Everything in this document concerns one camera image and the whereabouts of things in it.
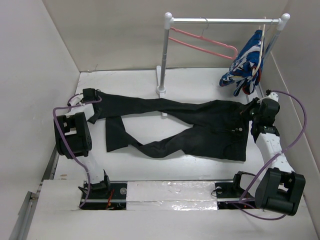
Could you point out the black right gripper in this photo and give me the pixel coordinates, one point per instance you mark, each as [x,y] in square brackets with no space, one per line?
[254,102]

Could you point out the black denim trousers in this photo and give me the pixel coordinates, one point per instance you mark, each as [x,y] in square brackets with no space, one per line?
[216,129]

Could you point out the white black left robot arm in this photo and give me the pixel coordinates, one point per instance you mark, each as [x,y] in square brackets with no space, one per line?
[73,139]

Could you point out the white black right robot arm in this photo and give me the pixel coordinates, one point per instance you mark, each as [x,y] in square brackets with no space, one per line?
[276,187]

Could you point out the cream wooden hanger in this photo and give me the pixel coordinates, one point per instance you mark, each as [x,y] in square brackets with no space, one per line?
[255,70]

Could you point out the blue patterned garment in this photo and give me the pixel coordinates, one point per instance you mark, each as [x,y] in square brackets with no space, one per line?
[240,71]

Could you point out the white foam tape panel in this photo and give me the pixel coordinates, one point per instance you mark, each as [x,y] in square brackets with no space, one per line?
[194,195]

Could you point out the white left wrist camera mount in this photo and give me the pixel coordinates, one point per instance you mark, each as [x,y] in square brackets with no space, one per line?
[74,100]

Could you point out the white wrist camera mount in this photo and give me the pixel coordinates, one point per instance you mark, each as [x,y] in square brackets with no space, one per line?
[272,95]
[74,100]

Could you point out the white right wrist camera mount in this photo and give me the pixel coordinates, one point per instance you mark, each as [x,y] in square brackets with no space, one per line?
[272,95]

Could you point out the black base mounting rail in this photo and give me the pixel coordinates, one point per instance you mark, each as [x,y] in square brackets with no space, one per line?
[116,199]

